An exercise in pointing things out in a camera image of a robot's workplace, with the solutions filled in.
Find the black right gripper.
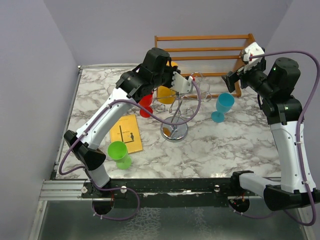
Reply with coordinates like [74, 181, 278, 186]
[222, 59, 276, 98]

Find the yellow plastic wine glass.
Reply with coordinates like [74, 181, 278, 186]
[156, 61, 179, 105]

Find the blue plastic wine glass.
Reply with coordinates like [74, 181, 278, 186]
[211, 92, 235, 123]

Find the clear wine glass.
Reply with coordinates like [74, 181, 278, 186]
[197, 81, 211, 114]

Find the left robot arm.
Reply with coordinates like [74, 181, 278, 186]
[63, 47, 178, 198]

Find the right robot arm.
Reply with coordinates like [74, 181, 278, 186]
[222, 57, 320, 211]

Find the red plastic wine glass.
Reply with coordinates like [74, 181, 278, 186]
[139, 94, 153, 118]

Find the chrome wine glass rack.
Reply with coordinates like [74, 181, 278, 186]
[152, 72, 209, 143]

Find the wooden slatted rack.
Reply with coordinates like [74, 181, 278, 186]
[154, 33, 255, 98]

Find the green plastic wine glass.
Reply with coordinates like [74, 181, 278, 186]
[107, 141, 132, 170]

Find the clear champagne flute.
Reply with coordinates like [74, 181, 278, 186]
[107, 84, 116, 95]

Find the yellow book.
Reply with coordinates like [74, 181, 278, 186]
[109, 114, 143, 154]

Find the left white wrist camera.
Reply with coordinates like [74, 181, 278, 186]
[170, 71, 194, 94]

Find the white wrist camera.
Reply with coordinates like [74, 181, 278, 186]
[170, 71, 194, 94]
[240, 42, 265, 64]

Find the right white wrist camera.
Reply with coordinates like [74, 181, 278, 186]
[240, 42, 265, 64]

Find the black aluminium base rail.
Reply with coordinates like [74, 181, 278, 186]
[39, 178, 242, 210]

